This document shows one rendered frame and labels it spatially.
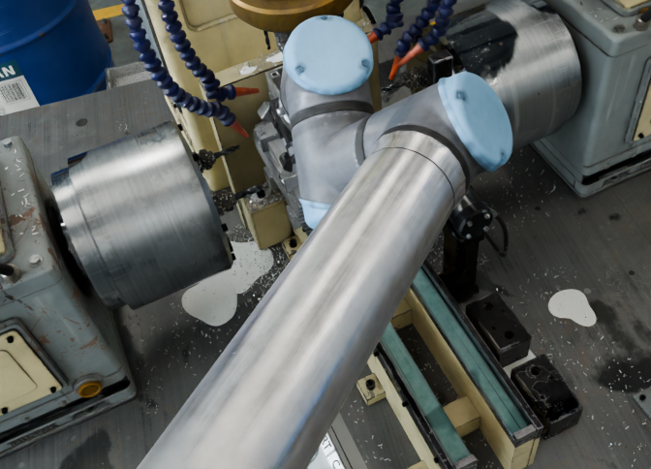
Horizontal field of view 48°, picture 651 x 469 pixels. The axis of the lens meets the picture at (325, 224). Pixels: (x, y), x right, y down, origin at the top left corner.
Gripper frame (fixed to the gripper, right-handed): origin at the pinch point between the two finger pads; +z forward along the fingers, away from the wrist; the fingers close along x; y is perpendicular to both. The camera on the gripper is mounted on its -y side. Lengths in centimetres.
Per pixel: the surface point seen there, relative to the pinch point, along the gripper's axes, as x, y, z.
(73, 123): 33, 44, 59
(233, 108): 5.1, 15.8, 8.5
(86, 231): 32.3, 2.8, -2.8
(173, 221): 20.9, -0.6, -3.1
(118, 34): 11, 135, 204
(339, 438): 13.2, -35.1, -17.8
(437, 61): -18.7, 3.0, -16.6
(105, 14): 13, 152, 214
